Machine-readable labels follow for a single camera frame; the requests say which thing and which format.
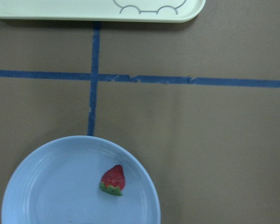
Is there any red strawberry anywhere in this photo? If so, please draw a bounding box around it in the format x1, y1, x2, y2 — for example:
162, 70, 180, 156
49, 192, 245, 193
99, 164, 126, 196

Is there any light blue plate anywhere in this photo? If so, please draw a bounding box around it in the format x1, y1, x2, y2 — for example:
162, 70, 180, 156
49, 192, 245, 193
1, 136, 161, 224

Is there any white bear tray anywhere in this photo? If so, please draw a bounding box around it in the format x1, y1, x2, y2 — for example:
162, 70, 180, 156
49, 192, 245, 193
0, 0, 206, 23

